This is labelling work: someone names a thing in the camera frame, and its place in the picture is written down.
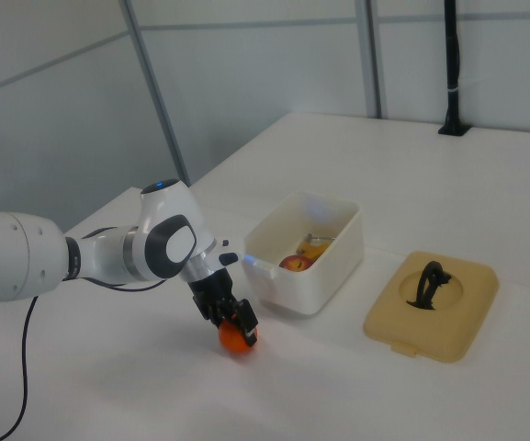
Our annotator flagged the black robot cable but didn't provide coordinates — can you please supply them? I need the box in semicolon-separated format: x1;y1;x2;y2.
0;273;172;441

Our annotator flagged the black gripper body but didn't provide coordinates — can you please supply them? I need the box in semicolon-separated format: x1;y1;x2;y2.
186;269;247;322

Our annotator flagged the cream plastic container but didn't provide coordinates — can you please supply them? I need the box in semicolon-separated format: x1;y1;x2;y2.
242;190;365;317

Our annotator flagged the orange fruit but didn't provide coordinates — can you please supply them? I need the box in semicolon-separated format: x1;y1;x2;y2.
218;319;259;357

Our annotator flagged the black lid handle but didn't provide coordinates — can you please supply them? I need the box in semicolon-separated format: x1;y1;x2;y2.
405;260;452;311

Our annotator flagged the grey partition post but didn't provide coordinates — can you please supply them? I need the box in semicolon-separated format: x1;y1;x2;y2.
355;0;388;119
118;0;193;187

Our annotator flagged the red apple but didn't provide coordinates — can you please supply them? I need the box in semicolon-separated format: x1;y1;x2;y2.
278;254;314;273

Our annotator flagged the black pole with base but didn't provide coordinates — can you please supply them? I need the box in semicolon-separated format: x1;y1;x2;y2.
437;0;472;138

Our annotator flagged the beige plastic lid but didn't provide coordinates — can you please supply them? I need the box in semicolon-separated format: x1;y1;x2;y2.
363;250;500;364

